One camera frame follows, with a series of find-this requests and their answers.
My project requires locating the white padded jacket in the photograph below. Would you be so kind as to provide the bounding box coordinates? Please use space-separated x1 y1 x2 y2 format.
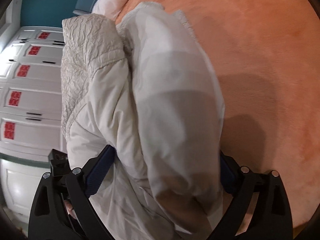
61 2 225 239

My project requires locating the person's left hand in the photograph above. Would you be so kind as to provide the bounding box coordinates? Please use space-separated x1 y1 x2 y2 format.
64 200 78 220

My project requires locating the white panelled wardrobe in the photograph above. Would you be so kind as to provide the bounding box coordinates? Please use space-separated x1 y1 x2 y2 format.
1 27 66 223

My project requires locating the orange velvet bed cover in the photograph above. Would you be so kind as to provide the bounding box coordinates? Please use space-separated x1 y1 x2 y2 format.
117 0 319 235

